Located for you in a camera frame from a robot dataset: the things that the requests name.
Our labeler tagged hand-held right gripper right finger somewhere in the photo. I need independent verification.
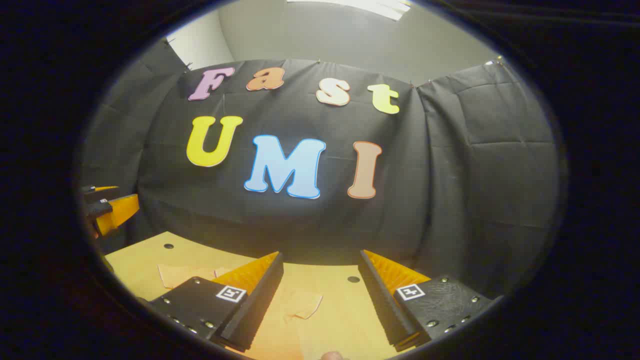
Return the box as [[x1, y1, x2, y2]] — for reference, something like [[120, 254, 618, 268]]
[[358, 249, 503, 352]]

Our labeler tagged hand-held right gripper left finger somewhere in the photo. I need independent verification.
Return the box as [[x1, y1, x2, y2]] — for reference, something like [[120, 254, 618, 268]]
[[148, 251, 285, 352]]

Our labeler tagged orange polo T-shirt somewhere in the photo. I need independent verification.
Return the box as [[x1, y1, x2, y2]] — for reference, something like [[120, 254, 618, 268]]
[[158, 263, 331, 360]]

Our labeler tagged black backdrop cloth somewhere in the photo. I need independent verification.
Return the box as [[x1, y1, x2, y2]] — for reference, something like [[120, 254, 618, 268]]
[[79, 39, 560, 301]]

